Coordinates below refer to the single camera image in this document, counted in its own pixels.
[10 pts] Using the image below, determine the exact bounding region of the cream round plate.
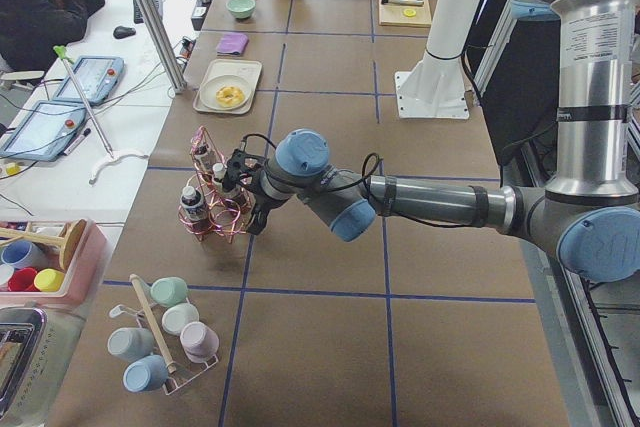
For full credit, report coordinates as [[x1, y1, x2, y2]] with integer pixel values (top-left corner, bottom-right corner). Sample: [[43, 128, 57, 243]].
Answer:
[[199, 74, 252, 111]]

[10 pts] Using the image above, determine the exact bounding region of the white wire cup rack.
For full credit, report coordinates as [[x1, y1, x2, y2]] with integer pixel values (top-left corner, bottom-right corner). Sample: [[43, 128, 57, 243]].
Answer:
[[109, 274, 219, 396]]

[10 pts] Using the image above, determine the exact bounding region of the far teach pendant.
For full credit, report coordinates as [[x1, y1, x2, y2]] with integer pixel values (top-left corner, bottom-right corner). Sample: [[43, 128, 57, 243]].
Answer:
[[53, 56, 125, 107]]

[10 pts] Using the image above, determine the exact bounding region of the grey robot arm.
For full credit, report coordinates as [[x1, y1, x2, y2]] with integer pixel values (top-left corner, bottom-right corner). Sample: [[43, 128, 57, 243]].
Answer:
[[222, 0, 639, 282]]

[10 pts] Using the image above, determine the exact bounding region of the glazed donut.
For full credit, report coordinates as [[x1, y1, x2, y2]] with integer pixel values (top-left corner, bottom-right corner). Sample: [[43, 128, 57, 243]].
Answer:
[[215, 86, 245, 109]]

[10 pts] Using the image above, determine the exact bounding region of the black computer mouse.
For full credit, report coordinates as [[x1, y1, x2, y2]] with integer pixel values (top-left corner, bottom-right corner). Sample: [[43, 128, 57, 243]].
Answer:
[[112, 26, 136, 40]]

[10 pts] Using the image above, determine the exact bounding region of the metal muddler black tip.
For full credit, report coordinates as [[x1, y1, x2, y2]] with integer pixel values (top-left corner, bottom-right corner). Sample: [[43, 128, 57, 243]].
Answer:
[[380, 0, 425, 7]]

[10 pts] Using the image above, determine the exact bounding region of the metal reaching stick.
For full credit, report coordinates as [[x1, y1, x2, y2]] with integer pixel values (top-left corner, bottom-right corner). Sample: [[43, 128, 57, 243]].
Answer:
[[53, 45, 149, 185]]

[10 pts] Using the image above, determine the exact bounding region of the near teach pendant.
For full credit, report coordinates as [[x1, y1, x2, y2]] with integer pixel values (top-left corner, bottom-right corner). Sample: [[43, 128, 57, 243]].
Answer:
[[1, 100, 86, 162]]

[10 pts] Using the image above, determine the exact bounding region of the grey blue cup on rack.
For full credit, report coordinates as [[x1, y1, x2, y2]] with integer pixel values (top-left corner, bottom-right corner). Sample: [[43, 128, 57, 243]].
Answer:
[[107, 327, 155, 362]]

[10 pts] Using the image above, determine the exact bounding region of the tea bottle in rack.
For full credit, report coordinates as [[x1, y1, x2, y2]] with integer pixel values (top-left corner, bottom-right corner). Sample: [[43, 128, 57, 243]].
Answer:
[[180, 185, 211, 233], [193, 144, 217, 178]]

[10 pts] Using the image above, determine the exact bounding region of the white cup on rack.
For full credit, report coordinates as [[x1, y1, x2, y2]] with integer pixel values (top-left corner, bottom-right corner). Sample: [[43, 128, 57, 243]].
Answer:
[[161, 302, 200, 336]]

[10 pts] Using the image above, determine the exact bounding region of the copper wire bottle rack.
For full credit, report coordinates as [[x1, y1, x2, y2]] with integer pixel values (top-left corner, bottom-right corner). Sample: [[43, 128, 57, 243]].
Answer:
[[178, 126, 252, 243]]

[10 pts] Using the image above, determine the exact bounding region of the pink storage bin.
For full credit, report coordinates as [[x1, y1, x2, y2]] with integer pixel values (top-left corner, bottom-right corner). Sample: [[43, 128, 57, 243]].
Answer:
[[1, 219, 106, 306]]

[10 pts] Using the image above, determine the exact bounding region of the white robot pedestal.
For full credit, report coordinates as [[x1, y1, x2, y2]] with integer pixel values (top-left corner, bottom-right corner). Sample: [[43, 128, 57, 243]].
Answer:
[[395, 0, 481, 120]]

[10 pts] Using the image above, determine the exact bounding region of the cream serving tray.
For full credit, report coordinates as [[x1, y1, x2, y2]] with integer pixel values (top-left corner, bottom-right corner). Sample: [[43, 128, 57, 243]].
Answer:
[[193, 59, 262, 115]]

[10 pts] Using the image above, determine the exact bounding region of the silver toaster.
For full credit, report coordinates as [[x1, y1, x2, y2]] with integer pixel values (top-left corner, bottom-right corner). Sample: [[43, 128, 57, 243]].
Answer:
[[1, 306, 84, 426]]

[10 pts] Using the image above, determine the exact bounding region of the wooden cutting board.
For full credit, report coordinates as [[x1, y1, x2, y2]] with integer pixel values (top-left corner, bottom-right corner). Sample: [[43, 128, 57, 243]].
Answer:
[[378, 0, 432, 27]]

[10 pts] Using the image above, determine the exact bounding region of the aluminium frame post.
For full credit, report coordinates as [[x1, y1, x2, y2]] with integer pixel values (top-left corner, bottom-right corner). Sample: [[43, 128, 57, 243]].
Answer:
[[136, 0, 187, 94]]

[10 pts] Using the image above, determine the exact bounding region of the green cup on rack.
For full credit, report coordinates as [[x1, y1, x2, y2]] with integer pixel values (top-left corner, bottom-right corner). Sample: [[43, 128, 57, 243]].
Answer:
[[150, 276, 188, 308]]

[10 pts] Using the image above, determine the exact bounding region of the lilac cup on rack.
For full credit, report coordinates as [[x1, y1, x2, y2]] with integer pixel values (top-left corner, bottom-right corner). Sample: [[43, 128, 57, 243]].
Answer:
[[180, 321, 220, 363]]

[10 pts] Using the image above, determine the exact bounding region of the green bowl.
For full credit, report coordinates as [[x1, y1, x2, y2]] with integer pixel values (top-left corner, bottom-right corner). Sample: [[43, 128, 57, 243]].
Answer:
[[226, 0, 256, 20]]

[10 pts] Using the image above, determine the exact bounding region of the tea bottle white cap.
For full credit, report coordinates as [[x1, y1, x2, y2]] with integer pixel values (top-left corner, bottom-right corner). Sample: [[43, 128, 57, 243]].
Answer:
[[212, 162, 240, 199]]

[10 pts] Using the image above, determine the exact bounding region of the front tea bottle in rack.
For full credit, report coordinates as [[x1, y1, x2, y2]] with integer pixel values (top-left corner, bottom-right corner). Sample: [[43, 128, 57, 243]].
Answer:
[[180, 185, 211, 233]]

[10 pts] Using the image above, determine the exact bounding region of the teach pendant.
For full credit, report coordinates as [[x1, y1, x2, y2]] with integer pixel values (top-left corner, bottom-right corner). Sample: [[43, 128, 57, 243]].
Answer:
[[53, 56, 125, 107], [1, 100, 86, 162]]

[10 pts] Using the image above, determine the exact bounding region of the purple folded cloth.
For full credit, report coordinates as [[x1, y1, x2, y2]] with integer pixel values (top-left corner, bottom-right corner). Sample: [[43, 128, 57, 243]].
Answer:
[[216, 32, 249, 56]]

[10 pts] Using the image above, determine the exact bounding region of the black braided cable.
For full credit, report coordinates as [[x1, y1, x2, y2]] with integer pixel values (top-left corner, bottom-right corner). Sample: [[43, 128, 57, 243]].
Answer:
[[238, 133, 566, 228]]

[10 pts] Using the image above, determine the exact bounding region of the rear tea bottle in rack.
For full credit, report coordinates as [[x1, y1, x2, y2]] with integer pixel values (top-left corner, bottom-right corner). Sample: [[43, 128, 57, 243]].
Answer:
[[193, 144, 217, 178]]

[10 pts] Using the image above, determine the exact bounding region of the person in black jacket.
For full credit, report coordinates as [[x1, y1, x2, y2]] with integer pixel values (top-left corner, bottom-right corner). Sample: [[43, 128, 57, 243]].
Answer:
[[1, 0, 105, 72]]

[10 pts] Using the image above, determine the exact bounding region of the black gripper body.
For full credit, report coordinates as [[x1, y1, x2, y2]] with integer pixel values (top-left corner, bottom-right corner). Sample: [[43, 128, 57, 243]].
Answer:
[[222, 148, 265, 193]]

